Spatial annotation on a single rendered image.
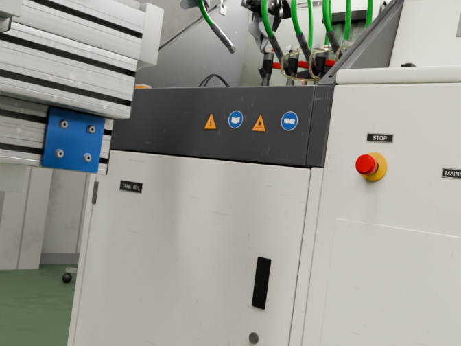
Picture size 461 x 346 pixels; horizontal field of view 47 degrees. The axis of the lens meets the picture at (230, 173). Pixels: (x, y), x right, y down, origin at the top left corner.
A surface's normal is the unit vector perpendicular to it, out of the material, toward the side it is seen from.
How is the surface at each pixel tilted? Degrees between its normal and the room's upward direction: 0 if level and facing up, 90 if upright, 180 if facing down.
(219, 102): 90
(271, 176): 90
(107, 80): 90
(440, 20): 76
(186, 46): 90
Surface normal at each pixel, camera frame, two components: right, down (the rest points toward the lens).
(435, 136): -0.62, -0.10
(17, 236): 0.69, 0.07
